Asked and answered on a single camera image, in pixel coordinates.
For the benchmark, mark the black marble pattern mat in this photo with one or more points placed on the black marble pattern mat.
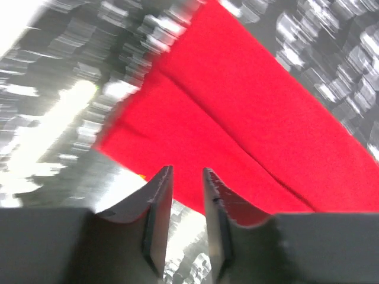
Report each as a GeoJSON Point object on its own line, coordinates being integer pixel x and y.
{"type": "Point", "coordinates": [68, 66]}

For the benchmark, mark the red t-shirt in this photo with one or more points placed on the red t-shirt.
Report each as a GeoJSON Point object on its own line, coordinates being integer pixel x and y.
{"type": "Point", "coordinates": [218, 99]}

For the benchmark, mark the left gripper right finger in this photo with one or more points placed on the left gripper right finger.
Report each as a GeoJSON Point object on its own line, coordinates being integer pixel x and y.
{"type": "Point", "coordinates": [247, 245]}

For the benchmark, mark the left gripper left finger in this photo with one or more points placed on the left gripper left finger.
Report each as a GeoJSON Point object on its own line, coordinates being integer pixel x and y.
{"type": "Point", "coordinates": [122, 244]}

